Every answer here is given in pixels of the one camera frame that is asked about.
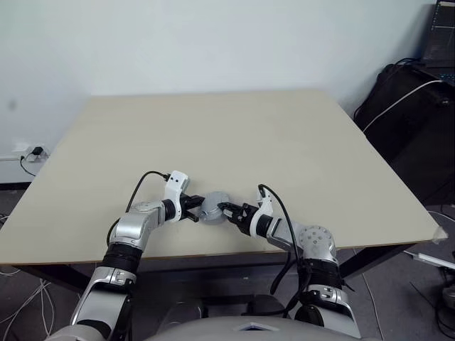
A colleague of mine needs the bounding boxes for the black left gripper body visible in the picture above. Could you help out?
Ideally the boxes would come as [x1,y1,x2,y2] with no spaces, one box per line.
[178,193,195,220]

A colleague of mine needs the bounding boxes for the white floor strip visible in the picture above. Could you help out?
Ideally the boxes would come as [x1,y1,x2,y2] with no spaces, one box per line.
[405,250,455,269]

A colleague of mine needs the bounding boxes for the grey robot torso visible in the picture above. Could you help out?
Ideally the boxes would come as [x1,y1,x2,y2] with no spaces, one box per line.
[45,317,360,341]

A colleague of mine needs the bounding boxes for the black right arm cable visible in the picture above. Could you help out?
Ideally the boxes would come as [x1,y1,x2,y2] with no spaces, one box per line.
[257,183,304,317]

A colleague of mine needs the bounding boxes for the white wall socket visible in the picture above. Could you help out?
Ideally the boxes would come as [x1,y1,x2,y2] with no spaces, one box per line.
[13,142,49,164]

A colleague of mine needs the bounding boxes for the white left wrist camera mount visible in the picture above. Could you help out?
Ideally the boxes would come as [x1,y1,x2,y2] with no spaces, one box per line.
[163,170,192,223]

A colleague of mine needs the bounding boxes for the black floor device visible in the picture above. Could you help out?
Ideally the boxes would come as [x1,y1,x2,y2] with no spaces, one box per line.
[439,264,455,303]

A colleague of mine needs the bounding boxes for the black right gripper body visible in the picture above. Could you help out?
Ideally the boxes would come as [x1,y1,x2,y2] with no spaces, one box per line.
[230,202,255,236]

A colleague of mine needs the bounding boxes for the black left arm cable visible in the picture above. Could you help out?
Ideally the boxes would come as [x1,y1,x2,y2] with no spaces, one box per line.
[106,171,171,246]

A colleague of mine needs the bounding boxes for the black bag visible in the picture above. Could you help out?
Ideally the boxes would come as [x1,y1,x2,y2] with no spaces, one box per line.
[354,63,455,206]

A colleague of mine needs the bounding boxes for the white floor cable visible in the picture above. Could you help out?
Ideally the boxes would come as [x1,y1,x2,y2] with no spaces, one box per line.
[0,264,56,341]

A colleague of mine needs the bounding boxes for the thin black adapter cable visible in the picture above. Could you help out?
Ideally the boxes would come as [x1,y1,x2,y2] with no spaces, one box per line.
[18,153,37,177]

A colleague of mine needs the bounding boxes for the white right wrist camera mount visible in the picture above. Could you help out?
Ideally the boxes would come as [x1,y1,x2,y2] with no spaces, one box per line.
[248,190,275,239]

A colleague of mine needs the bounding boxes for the silver motor lid circuit board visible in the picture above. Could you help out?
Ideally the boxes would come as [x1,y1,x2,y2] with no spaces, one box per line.
[200,191,229,214]

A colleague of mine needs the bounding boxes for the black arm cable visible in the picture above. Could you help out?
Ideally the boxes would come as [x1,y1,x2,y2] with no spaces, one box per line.
[106,171,171,246]
[257,183,304,317]

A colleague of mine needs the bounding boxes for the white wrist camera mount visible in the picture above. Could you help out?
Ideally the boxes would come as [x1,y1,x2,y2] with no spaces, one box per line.
[248,190,275,239]
[163,170,192,223]

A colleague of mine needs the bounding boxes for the black laptop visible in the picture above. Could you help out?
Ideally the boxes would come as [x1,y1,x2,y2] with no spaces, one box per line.
[421,0,455,85]

